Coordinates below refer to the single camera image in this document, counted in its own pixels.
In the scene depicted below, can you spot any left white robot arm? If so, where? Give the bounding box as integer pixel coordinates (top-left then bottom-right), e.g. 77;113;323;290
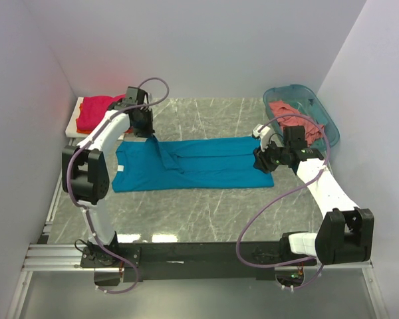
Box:
62;86;154;267

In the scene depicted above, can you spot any teal plastic basket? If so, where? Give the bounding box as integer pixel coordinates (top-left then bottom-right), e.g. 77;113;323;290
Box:
263;84;340;148

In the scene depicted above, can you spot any black base beam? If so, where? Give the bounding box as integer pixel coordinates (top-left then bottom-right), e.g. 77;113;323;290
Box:
79;241;317;283

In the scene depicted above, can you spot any folded white t-shirt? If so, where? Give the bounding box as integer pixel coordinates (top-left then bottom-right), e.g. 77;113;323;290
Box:
65;96;126;142

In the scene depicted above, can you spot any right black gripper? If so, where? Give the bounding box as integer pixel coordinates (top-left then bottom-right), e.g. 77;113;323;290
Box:
253;138;291;175

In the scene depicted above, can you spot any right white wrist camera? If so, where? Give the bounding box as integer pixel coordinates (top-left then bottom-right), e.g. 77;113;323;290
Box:
251;124;273;151

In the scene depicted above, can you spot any salmon pink t-shirt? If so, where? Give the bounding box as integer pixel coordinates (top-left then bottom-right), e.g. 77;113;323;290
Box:
269;100;323;146

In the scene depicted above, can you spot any aluminium frame rail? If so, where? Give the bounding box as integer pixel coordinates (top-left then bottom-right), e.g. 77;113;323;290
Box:
9;168;389;318

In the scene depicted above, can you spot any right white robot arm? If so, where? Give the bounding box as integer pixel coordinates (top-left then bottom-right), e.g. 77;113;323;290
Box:
252;124;374;265

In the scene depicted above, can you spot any blue t-shirt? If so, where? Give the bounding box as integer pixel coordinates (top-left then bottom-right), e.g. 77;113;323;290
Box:
112;136;274;193

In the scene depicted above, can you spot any folded magenta t-shirt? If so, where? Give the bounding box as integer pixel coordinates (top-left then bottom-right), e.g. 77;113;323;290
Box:
76;95;124;134

